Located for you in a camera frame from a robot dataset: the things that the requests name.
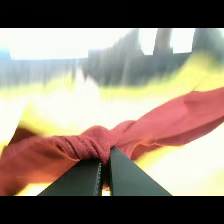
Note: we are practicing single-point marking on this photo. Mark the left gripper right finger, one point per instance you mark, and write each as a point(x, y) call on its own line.
point(133, 180)

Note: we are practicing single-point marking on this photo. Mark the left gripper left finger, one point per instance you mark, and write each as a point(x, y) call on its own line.
point(78, 181)

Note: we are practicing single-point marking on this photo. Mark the red garment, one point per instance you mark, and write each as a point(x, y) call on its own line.
point(180, 116)

